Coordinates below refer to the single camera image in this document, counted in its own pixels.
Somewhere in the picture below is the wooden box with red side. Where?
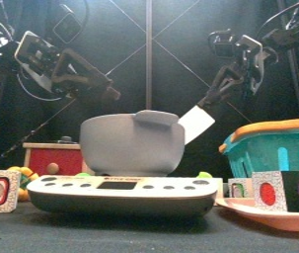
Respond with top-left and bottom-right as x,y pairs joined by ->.
23,141 -> 91,177

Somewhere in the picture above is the teal basket orange rim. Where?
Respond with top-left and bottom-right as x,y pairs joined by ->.
218,118 -> 299,181

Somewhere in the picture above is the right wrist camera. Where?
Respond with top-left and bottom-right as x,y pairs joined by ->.
208,29 -> 238,60

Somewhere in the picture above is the grey toy pot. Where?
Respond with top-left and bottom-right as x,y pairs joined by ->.
78,109 -> 188,178

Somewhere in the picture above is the pink plastic tray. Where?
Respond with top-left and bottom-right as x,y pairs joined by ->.
216,197 -> 299,234

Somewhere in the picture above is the white toy cleaver black handle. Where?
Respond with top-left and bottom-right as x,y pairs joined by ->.
177,93 -> 220,146

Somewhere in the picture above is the dark green toy block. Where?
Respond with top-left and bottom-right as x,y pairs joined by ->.
250,170 -> 299,212

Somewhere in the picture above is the orange yellow toy vegetable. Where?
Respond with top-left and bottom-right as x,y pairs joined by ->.
6,165 -> 37,203

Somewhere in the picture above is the green toy fruit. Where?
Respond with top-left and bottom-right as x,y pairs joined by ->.
196,171 -> 216,180

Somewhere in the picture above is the metal frame pole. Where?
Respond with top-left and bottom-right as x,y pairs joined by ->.
145,0 -> 154,112

